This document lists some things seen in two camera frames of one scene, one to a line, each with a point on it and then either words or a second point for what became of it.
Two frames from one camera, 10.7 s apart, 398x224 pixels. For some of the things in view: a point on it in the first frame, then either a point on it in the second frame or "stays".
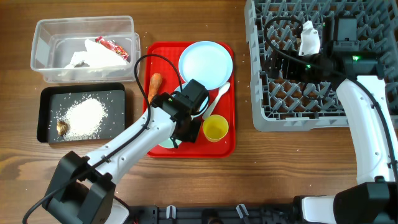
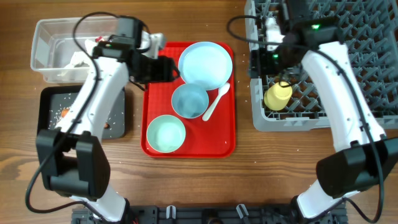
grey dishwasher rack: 273,30 stays
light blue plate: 206,61 stays
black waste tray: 55,98 stays
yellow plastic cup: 215,127 to 277,97
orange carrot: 155,85 to 64,111
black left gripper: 192,134 to 159,70
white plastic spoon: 223,89 stays
